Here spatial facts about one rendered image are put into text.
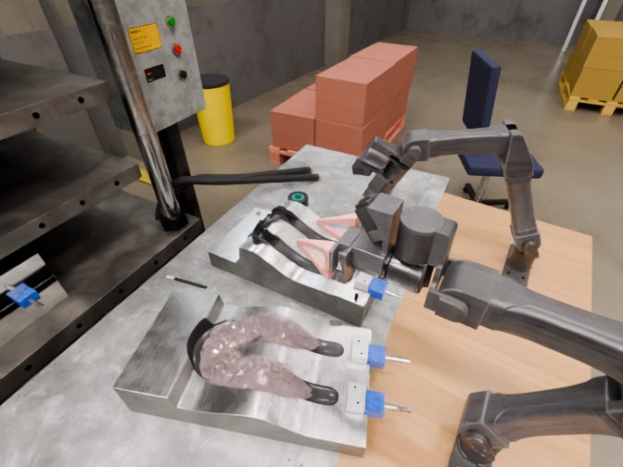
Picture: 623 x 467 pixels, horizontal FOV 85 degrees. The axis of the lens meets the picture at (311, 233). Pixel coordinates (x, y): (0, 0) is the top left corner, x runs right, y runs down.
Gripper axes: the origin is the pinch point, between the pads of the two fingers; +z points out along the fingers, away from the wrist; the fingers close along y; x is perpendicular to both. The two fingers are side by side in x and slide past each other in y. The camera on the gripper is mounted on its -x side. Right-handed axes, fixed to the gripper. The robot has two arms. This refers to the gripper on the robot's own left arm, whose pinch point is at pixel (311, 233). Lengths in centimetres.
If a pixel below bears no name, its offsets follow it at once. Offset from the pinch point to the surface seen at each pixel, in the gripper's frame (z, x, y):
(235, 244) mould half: 39, 32, -16
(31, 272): 71, 25, 25
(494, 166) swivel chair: -18, 69, -183
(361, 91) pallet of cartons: 82, 41, -197
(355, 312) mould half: -3.8, 34.2, -13.5
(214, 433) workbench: 8.8, 39.2, 25.4
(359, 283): -2.3, 28.4, -17.9
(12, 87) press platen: 90, -12, 1
